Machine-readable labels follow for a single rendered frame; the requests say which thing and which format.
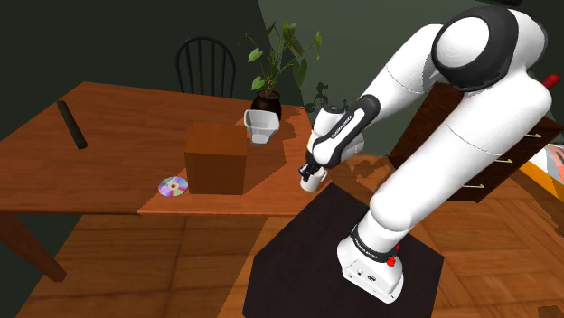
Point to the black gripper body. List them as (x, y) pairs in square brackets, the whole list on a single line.
[(309, 169)]

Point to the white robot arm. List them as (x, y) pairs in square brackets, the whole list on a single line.
[(440, 176)]

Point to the white cup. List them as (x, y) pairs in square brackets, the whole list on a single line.
[(313, 183)]

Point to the white square bowl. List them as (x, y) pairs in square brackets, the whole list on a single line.
[(264, 134)]

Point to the green potted plant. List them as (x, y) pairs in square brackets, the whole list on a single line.
[(266, 105)]

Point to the brown cardboard box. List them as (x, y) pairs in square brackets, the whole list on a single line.
[(216, 167)]

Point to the black robot stand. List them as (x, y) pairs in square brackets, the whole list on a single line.
[(299, 264)]

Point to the shiny compact disc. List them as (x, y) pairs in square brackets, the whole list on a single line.
[(167, 187)]

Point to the black spindle-back chair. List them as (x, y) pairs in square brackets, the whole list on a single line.
[(205, 39)]

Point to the brown wooden table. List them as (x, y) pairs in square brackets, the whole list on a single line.
[(123, 145)]

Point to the dark wooden chest of drawers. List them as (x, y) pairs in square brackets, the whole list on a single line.
[(524, 152)]

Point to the black cylinder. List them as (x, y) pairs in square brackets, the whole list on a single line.
[(72, 125)]

